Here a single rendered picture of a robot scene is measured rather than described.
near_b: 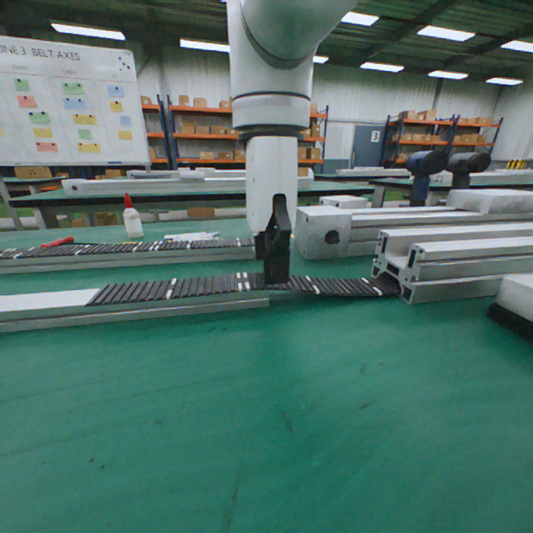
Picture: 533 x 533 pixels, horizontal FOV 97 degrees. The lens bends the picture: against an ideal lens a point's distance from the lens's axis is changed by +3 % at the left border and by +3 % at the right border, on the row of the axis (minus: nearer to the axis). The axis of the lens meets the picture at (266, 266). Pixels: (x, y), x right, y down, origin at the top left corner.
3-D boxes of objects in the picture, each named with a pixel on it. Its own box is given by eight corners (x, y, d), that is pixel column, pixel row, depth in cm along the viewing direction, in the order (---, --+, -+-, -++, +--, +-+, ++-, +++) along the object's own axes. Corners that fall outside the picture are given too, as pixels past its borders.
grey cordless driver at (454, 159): (449, 225, 77) (472, 151, 68) (416, 214, 95) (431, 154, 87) (472, 226, 77) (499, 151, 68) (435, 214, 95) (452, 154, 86)
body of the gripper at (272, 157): (234, 131, 30) (239, 219, 35) (240, 117, 21) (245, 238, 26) (291, 132, 31) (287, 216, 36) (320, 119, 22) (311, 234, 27)
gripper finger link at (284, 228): (266, 181, 27) (266, 227, 30) (282, 200, 21) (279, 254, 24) (277, 181, 28) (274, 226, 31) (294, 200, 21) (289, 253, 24)
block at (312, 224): (310, 265, 47) (314, 217, 44) (293, 246, 59) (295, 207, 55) (351, 261, 49) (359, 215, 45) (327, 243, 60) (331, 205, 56)
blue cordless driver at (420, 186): (405, 233, 69) (425, 150, 60) (383, 218, 87) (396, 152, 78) (433, 234, 68) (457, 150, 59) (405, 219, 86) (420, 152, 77)
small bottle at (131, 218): (143, 238, 64) (133, 193, 60) (127, 239, 63) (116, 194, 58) (144, 234, 67) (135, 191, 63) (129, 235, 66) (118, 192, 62)
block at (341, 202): (343, 238, 64) (348, 202, 61) (316, 228, 74) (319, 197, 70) (369, 233, 69) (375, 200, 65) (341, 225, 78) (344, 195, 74)
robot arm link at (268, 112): (230, 111, 29) (231, 138, 30) (234, 91, 21) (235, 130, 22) (296, 113, 30) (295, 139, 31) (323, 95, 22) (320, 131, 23)
